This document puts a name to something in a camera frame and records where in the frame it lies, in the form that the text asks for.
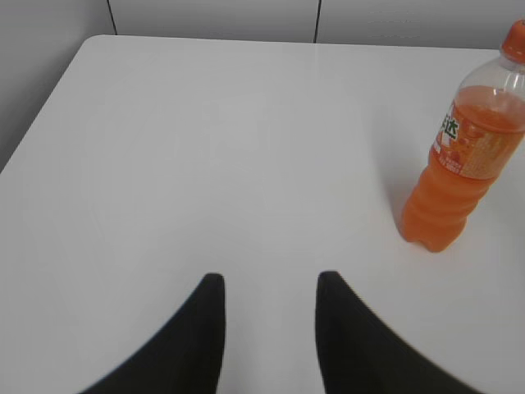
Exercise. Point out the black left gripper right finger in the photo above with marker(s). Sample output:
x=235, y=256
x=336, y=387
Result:
x=358, y=353

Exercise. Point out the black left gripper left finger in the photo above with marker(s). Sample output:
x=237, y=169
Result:
x=185, y=355

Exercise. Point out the orange soda plastic bottle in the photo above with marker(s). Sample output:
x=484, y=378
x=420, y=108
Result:
x=483, y=127

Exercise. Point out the orange bottle cap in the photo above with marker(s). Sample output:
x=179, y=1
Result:
x=513, y=46

